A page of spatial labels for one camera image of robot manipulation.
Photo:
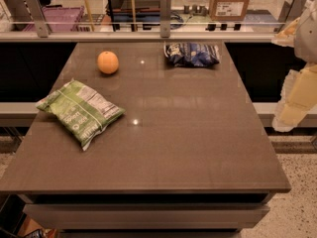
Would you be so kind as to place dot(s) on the blue chip bag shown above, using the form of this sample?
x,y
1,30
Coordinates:
x,y
192,54

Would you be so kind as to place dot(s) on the green chip bag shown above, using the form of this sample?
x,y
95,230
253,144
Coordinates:
x,y
83,111

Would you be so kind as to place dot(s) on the orange fruit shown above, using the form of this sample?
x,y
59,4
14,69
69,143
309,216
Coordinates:
x,y
107,62

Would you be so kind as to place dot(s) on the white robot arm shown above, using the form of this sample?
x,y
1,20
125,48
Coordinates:
x,y
301,34

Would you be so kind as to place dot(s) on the metal railing post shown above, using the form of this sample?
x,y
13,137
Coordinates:
x,y
165,9
42,28
291,10

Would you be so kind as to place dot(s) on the yellow pole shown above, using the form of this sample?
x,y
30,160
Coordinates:
x,y
134,26
86,2

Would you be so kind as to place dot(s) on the left metal railing post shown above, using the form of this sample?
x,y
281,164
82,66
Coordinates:
x,y
42,28

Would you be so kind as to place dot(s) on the middle metal railing post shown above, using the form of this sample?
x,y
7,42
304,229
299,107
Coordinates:
x,y
165,9

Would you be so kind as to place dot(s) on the yellow pole left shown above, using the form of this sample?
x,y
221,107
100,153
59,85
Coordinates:
x,y
86,2

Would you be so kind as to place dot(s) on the purple plastic crate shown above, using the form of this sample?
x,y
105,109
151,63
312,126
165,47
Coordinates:
x,y
62,19

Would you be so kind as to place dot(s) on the right metal railing post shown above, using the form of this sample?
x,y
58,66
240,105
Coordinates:
x,y
291,10

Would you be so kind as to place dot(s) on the yellow pole right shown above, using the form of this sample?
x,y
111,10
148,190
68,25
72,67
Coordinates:
x,y
134,26

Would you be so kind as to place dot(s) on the brown table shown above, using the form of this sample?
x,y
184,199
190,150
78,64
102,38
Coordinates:
x,y
190,152

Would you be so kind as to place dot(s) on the cardboard box with label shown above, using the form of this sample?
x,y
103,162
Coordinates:
x,y
228,10

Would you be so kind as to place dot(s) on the black cart frame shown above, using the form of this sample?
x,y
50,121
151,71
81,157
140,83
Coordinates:
x,y
147,14

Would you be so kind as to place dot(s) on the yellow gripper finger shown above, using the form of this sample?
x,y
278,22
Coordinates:
x,y
297,97

